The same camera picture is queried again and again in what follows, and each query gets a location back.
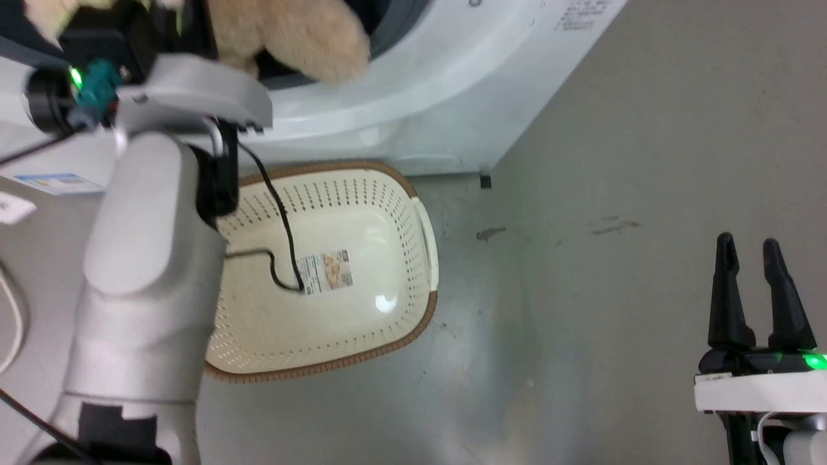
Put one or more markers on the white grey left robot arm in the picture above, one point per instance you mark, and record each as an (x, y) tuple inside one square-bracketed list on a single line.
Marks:
[(148, 258)]

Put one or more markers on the blue white door label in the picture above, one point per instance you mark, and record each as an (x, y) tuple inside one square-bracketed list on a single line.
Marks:
[(59, 183)]

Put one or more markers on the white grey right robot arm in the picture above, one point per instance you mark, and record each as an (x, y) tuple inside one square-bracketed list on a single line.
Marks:
[(785, 442)]

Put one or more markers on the black washing machine foot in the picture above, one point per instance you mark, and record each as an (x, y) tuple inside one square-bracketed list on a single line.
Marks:
[(486, 181)]

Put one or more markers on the printed basket label sticker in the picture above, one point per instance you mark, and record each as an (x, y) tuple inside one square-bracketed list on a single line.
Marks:
[(326, 272)]

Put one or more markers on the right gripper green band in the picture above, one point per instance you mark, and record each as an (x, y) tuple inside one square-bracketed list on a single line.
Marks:
[(762, 387)]

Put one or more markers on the white front-load washing machine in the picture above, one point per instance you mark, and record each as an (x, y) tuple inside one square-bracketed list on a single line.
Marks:
[(465, 71)]

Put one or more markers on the beige plush toy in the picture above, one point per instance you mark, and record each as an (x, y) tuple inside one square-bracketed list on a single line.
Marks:
[(291, 32)]

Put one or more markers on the cream laundry basket brown rim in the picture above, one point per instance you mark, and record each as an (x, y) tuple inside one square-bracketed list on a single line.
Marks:
[(375, 258)]

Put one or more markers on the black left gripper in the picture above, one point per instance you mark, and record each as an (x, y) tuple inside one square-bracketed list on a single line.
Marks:
[(106, 39)]

